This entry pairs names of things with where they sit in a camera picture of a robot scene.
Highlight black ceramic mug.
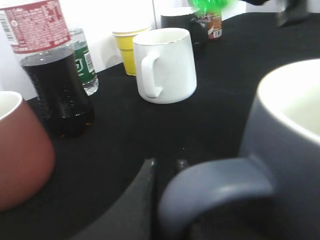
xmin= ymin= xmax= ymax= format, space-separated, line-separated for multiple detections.
xmin=160 ymin=6 xmax=209 ymax=53

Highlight black tablecloth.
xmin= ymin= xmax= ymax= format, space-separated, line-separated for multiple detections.
xmin=0 ymin=12 xmax=320 ymax=240

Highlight clear water bottle green label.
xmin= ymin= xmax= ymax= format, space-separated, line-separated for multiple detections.
xmin=69 ymin=28 xmax=99 ymax=96

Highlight cola bottle red label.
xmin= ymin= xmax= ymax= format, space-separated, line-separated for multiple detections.
xmin=0 ymin=0 xmax=95 ymax=137

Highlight brown coffee drink bottle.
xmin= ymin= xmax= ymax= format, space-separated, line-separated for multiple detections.
xmin=200 ymin=12 xmax=223 ymax=40

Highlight red-brown ceramic mug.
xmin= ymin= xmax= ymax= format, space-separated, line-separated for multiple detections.
xmin=0 ymin=91 xmax=55 ymax=212

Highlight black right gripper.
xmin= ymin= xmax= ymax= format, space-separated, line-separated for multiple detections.
xmin=243 ymin=0 xmax=313 ymax=28

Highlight grey-blue ceramic mug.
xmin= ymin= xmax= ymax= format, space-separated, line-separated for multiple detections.
xmin=158 ymin=58 xmax=320 ymax=240

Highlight green plastic soda bottle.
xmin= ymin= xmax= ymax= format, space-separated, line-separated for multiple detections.
xmin=188 ymin=0 xmax=235 ymax=14

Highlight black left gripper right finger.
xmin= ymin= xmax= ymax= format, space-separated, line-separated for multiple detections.
xmin=175 ymin=159 xmax=189 ymax=174

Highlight yellow plastic cup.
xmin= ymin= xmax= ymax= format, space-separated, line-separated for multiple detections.
xmin=112 ymin=25 xmax=152 ymax=76

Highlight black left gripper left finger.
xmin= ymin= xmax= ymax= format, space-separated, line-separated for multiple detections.
xmin=71 ymin=158 xmax=157 ymax=240

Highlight white ceramic mug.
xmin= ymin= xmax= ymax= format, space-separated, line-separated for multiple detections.
xmin=133 ymin=27 xmax=197 ymax=104

